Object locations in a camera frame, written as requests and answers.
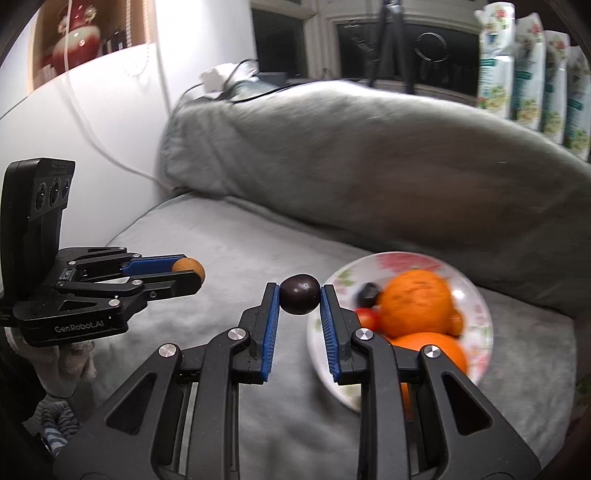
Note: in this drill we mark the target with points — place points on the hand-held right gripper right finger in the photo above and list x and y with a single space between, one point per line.
330 337

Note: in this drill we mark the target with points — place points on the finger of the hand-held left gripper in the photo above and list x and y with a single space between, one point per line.
175 284
152 265

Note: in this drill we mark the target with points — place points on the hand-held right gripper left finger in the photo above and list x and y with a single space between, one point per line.
272 332

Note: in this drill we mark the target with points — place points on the small orange kumquat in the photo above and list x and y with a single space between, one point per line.
189 266

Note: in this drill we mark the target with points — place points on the red tomato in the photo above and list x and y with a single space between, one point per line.
369 318

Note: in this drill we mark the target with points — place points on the dark purple plum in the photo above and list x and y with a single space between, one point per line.
367 295
300 294

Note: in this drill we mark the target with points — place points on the large speckled orange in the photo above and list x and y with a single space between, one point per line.
415 302

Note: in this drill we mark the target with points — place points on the large smooth orange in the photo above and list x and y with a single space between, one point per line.
448 355

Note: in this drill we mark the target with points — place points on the small tangerine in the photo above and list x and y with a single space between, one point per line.
457 323

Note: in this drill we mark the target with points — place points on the white floral plate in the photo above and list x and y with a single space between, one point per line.
478 332

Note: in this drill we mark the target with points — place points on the person's left hand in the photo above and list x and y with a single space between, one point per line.
74 364

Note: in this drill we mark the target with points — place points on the grey blanket covered sofa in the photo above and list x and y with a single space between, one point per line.
369 161

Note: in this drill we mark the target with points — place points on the striped cloth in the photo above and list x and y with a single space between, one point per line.
57 424

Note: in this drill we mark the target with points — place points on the red and white vase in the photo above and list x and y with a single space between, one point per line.
76 46

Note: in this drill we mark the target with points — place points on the white framed window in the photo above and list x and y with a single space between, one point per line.
323 41

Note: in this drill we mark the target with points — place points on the black tripod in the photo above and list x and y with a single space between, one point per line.
392 41

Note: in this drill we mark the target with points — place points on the wooden wall shelf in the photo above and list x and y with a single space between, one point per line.
136 23

